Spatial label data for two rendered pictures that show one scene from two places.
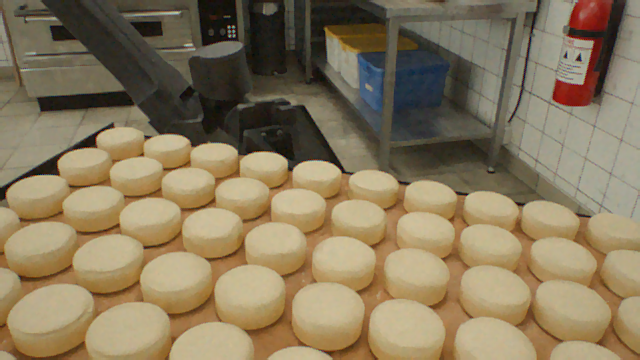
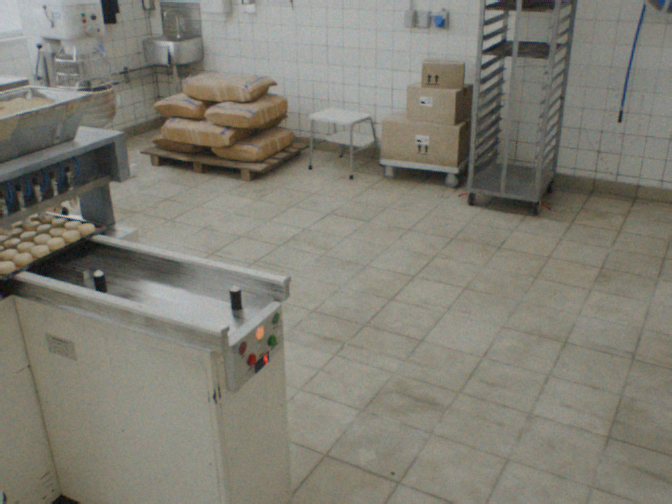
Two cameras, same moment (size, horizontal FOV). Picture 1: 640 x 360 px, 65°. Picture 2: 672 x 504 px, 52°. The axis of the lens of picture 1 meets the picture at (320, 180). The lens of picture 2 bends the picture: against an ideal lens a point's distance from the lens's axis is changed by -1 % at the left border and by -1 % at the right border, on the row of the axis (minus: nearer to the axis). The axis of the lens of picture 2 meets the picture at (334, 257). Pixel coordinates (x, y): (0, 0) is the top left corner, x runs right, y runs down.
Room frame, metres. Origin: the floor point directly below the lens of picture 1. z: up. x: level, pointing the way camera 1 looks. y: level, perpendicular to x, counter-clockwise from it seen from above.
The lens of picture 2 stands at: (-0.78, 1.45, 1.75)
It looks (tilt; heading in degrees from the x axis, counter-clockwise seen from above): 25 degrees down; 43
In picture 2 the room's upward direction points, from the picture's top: 1 degrees counter-clockwise
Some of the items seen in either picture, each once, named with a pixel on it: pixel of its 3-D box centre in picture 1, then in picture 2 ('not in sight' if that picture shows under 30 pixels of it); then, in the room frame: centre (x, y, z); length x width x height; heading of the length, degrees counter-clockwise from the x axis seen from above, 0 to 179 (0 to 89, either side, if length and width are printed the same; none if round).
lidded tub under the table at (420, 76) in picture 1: (400, 79); not in sight; (2.93, -0.48, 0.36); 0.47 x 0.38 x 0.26; 105
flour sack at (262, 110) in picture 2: not in sight; (249, 109); (2.80, 5.76, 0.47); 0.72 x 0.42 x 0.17; 19
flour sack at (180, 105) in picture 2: not in sight; (199, 101); (2.70, 6.29, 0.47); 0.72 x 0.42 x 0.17; 14
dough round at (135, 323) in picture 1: (130, 338); not in sight; (0.23, 0.12, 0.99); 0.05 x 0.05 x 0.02
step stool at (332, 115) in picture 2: not in sight; (345, 140); (3.24, 5.11, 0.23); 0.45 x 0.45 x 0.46; 5
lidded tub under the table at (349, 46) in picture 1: (376, 60); not in sight; (3.37, -0.38, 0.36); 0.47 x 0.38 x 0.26; 103
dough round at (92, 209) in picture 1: (95, 208); not in sight; (0.38, 0.20, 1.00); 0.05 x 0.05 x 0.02
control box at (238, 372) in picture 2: not in sight; (255, 345); (0.20, 2.67, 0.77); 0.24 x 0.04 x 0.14; 16
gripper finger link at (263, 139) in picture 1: (280, 163); not in sight; (0.53, 0.05, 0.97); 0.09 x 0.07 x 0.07; 30
